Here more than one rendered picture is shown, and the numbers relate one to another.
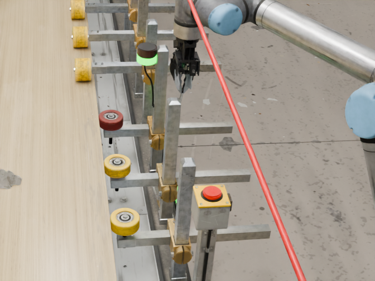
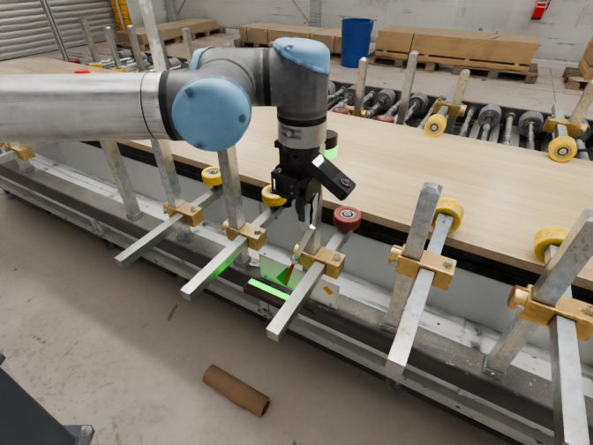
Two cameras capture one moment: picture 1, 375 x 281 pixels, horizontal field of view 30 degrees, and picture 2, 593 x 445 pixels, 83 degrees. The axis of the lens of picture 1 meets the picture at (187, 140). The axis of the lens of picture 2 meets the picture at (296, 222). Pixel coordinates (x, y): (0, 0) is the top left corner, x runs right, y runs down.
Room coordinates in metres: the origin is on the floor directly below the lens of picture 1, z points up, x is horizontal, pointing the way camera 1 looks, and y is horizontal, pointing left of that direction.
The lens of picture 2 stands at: (2.31, -0.42, 1.48)
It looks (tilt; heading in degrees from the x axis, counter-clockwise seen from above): 38 degrees down; 131
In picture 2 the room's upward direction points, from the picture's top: straight up
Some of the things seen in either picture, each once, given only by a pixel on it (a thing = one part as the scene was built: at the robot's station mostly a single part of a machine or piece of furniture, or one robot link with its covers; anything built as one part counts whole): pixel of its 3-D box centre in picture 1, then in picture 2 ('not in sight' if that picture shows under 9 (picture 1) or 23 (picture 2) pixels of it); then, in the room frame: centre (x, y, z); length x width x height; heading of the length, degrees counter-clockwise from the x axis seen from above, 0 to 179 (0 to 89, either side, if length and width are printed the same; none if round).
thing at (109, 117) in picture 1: (110, 129); (346, 227); (1.91, 0.26, 0.85); 0.08 x 0.08 x 0.11
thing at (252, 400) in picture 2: not in sight; (236, 389); (1.67, -0.09, 0.04); 0.30 x 0.08 x 0.08; 12
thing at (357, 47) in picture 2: not in sight; (356, 42); (-1.20, 5.13, 0.36); 0.59 x 0.57 x 0.73; 102
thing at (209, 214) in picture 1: (210, 208); not in sight; (1.16, -0.06, 1.18); 0.07 x 0.07 x 0.08; 12
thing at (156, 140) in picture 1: (155, 132); (319, 258); (1.93, 0.11, 0.85); 0.13 x 0.06 x 0.05; 12
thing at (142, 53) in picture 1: (147, 50); (324, 139); (1.89, 0.15, 1.17); 0.06 x 0.06 x 0.02
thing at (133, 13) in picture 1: (134, 9); not in sight; (2.66, 0.27, 0.95); 0.13 x 0.06 x 0.05; 12
